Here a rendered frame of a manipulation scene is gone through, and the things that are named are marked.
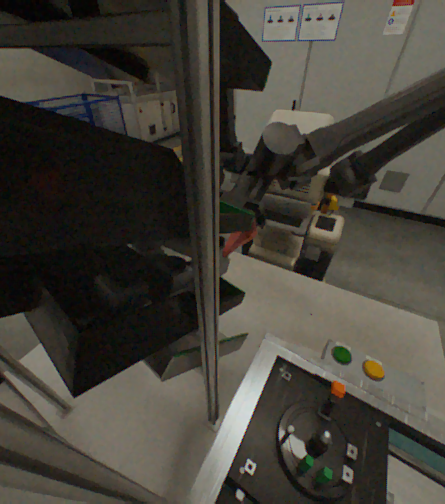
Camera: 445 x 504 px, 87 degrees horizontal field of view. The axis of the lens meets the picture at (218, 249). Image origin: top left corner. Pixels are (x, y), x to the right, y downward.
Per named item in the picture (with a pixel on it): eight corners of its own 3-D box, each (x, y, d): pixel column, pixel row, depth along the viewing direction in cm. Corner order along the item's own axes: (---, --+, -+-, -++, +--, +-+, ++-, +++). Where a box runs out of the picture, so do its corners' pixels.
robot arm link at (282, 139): (306, 186, 48) (289, 149, 49) (344, 150, 36) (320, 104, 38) (253, 202, 45) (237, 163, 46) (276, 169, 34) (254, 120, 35)
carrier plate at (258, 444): (274, 361, 58) (276, 357, 57) (385, 422, 48) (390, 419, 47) (226, 477, 42) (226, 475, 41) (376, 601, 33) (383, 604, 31)
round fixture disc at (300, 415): (289, 389, 51) (291, 385, 50) (359, 430, 46) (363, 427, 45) (264, 462, 42) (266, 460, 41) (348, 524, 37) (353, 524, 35)
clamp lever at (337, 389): (320, 405, 47) (334, 378, 44) (330, 411, 46) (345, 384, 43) (317, 421, 44) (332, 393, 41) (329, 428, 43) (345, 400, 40)
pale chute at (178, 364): (201, 318, 63) (208, 303, 63) (240, 349, 57) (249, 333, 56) (111, 326, 39) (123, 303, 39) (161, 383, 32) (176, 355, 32)
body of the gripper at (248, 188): (258, 212, 37) (279, 177, 39) (206, 194, 41) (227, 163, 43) (262, 232, 43) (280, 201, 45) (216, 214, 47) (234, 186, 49)
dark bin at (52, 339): (191, 269, 49) (200, 237, 47) (242, 303, 43) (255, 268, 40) (23, 314, 27) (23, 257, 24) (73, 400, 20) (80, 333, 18)
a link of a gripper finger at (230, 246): (230, 253, 35) (259, 204, 38) (193, 236, 38) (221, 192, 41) (238, 269, 41) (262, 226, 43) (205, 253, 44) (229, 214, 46)
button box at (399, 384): (322, 348, 66) (329, 337, 62) (411, 391, 57) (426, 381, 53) (316, 371, 61) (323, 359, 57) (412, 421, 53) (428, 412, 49)
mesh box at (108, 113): (100, 148, 489) (83, 92, 426) (133, 155, 458) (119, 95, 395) (42, 169, 402) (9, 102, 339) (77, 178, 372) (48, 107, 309)
